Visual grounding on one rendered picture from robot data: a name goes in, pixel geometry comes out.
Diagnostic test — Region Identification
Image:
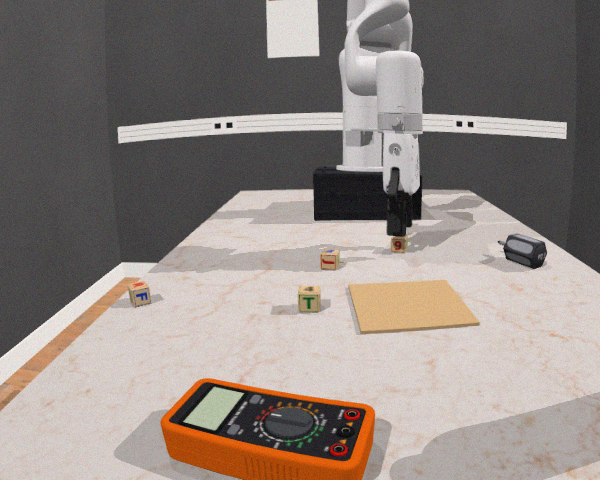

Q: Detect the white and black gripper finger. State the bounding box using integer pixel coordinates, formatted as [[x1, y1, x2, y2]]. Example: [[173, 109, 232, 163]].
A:
[[405, 193, 413, 227], [387, 167, 407, 237]]

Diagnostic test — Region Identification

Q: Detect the tan flat mat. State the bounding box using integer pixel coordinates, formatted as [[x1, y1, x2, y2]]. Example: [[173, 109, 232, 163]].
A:
[[349, 280, 480, 334]]

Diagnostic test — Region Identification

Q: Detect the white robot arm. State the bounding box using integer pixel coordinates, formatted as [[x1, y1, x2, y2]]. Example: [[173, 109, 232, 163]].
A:
[[336, 0, 424, 172]]

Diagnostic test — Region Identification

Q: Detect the orange digital multimeter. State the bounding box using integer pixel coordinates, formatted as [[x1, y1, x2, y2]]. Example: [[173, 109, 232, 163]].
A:
[[161, 378, 375, 480]]

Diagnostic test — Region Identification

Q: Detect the tan letter block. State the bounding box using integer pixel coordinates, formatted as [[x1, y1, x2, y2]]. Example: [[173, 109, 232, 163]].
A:
[[298, 286, 321, 312], [320, 249, 340, 270], [391, 235, 408, 253]]

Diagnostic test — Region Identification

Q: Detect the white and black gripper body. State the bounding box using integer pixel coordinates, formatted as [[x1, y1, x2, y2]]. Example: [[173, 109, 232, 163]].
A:
[[378, 130, 423, 195]]

